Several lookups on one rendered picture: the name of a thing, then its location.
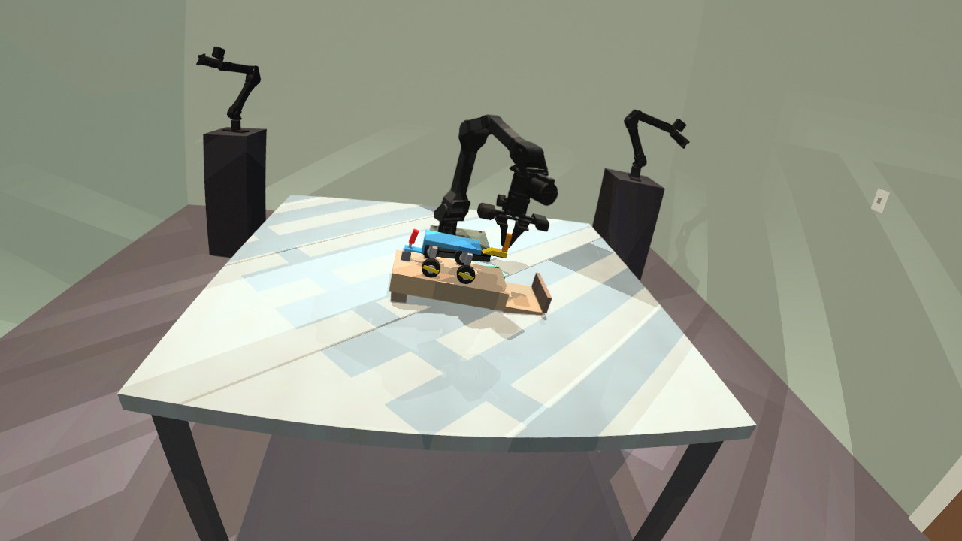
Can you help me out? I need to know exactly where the tan wooden ramp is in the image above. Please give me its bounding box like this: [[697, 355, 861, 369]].
[[389, 248, 552, 315]]

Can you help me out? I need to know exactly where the yellow wedge with orange handle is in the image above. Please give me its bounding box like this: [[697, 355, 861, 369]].
[[482, 233, 512, 258]]

